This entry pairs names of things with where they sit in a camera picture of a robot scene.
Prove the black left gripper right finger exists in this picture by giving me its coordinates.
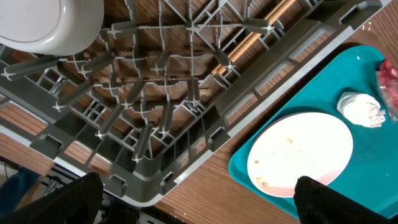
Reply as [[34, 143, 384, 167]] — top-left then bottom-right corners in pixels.
[[294, 176, 395, 224]]

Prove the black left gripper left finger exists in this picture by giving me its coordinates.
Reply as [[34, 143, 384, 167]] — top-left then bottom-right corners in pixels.
[[1, 172, 103, 224]]

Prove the wooden chopstick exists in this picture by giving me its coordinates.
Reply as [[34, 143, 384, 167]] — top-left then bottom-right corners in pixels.
[[211, 0, 296, 75]]

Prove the grey small bowl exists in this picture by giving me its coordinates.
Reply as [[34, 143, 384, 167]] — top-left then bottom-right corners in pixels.
[[1, 0, 104, 56]]

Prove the grey dishwasher rack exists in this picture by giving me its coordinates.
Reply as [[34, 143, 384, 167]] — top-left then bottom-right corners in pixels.
[[1, 1, 387, 207]]

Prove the white dirty plate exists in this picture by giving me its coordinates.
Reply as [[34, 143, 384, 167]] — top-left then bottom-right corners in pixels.
[[247, 112, 353, 198]]

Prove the crumpled white tissue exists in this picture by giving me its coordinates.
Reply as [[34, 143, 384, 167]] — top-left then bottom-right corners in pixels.
[[336, 92, 386, 128]]

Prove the red snack wrapper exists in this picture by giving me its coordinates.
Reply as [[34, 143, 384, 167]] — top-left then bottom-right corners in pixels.
[[376, 58, 397, 121]]

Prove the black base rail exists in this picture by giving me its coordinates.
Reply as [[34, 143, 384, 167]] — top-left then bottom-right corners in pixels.
[[1, 157, 181, 223]]

